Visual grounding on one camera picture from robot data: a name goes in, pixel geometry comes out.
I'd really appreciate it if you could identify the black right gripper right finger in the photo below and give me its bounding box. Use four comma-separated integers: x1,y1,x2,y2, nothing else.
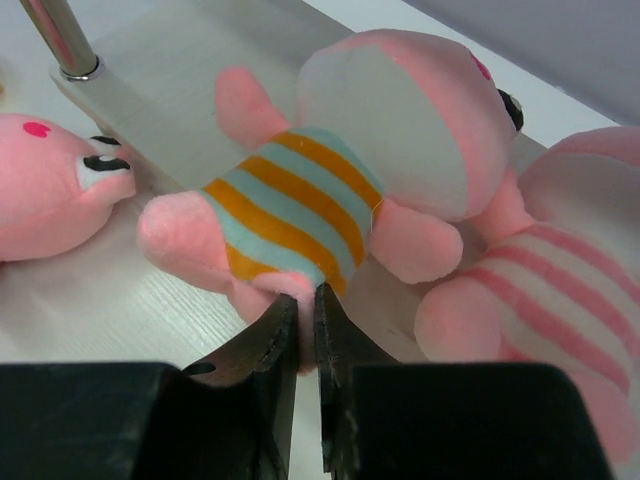
314,284,613,479

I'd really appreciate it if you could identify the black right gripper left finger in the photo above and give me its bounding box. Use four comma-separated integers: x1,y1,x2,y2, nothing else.
1,296,298,479

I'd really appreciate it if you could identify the pink toy orange striped shirt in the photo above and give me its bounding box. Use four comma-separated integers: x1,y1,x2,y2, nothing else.
137,29,532,371

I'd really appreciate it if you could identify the pink toy red polka-dot shirt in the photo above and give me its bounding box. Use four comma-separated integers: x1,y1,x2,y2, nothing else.
1,113,136,262

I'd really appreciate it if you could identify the white two-tier wooden shelf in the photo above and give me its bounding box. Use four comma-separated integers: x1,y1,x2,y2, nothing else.
19,0,640,361

